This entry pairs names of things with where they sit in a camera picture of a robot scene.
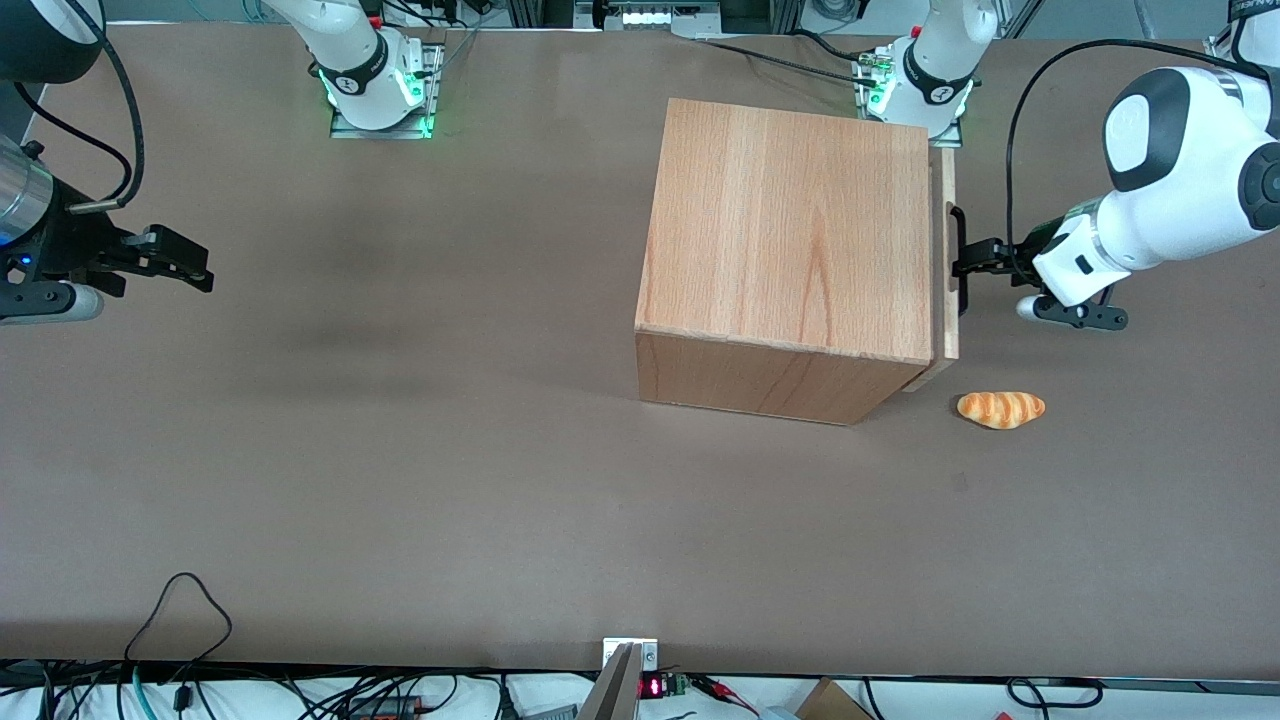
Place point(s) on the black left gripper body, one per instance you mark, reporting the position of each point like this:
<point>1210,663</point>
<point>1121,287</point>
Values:
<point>1012,253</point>

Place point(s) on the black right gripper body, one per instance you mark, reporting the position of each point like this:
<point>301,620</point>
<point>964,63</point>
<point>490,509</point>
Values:
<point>70,244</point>

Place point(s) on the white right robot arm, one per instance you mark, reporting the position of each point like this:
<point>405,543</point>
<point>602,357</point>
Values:
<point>350,55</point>

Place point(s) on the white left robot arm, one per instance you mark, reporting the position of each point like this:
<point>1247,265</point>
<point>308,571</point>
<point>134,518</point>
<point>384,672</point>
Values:
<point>1180,200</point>

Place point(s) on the wooden drawer cabinet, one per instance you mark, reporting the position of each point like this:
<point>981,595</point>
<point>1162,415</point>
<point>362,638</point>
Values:
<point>790,230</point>

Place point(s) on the toy bread roll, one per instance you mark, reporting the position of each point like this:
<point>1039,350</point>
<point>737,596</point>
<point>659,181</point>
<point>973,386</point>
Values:
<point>1000,409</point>

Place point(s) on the brown cardboard piece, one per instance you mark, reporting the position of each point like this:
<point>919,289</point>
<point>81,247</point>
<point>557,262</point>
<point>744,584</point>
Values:
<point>835,703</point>

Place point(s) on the red digit display module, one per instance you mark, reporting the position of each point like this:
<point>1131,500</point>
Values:
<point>655,686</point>

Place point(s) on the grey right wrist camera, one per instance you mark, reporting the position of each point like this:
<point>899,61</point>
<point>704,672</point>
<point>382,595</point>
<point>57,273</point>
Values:
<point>50,302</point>

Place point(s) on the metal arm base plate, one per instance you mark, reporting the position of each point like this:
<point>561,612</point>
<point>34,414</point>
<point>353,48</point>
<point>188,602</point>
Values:
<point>436,90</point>
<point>948,135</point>

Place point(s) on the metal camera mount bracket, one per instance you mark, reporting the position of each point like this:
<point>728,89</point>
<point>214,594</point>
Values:
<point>620,680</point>

